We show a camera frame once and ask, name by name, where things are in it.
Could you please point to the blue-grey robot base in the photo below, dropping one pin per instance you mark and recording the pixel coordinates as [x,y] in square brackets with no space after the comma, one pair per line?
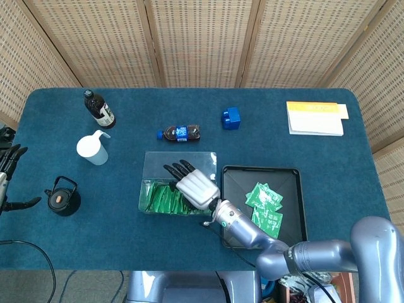
[189,290]

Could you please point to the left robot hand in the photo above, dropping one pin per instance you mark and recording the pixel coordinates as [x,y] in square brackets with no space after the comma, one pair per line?
[9,158]

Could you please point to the dark glass bottle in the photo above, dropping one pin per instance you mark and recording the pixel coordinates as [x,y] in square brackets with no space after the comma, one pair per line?
[99,110]

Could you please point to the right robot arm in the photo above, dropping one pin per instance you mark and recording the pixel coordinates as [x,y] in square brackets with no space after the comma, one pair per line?
[246,230]

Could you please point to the white and yellow notebook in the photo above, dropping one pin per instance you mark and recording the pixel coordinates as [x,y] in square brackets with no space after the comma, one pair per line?
[315,121]

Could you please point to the blue building block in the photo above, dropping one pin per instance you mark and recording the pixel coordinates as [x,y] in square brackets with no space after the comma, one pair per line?
[233,118]

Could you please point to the black teapot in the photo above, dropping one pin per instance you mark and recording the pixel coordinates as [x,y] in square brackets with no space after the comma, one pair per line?
[63,200]

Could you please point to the transparent plastic container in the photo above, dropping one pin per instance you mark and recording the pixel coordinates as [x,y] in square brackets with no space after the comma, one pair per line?
[158,164]

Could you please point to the black plastic tray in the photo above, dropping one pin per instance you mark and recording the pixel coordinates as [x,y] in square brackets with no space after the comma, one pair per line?
[233,189]

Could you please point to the silver foil snack packet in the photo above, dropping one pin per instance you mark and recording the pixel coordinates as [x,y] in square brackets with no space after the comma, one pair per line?
[290,282]

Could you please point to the blue tablecloth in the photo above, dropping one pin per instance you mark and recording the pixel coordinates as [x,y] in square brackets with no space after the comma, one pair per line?
[126,240]

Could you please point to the woven folding screen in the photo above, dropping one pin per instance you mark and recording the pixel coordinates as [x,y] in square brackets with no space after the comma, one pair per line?
[202,41]

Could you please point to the small cola bottle blue cap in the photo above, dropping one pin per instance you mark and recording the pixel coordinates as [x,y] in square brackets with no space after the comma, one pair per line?
[181,133]

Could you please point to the brown wooden box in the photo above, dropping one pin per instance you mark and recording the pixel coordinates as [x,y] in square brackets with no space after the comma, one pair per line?
[344,287]

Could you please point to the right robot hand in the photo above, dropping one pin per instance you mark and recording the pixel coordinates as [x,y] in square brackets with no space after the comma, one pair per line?
[199,189]

